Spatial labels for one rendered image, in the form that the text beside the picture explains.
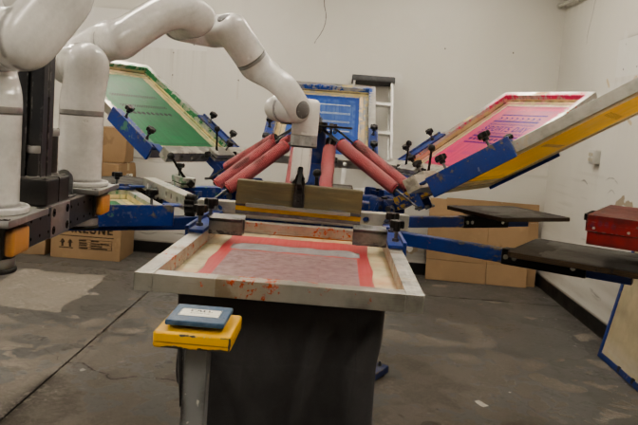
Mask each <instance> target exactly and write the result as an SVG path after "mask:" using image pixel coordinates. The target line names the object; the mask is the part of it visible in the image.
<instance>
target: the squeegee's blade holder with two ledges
mask: <svg viewBox="0 0 638 425"><path fill-rule="evenodd" d="M245 207H251V208H261V209H271V210H280V211H290V212H301V213H319V214H329V215H339V216H348V217H350V212H334V211H324V210H314V209H304V208H294V207H284V206H274V205H265V204H255V203H246V204H245Z"/></svg>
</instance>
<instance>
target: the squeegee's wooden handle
mask: <svg viewBox="0 0 638 425"><path fill-rule="evenodd" d="M293 194H294V183H285V182H275V181H265V180H255V179H246V178H239V179H238V180H237V186H236V198H235V204H236V205H238V206H245V204H246V203H255V204H265V205H274V206H284V207H292V199H293ZM304 195H305V200H304V209H314V210H324V211H334V212H343V213H350V216H356V217H361V211H362V202H363V190H354V189H345V188H334V187H325V186H314V185H305V189H304Z"/></svg>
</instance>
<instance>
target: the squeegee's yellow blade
mask: <svg viewBox="0 0 638 425"><path fill-rule="evenodd" d="M235 209H236V210H241V211H251V212H262V213H280V214H290V215H300V216H309V217H319V218H329V219H339V220H348V221H358V222H360V219H361V217H356V216H351V217H348V216H339V215H329V214H319V213H309V212H290V211H280V210H271V209H261V208H251V207H245V206H238V205H235Z"/></svg>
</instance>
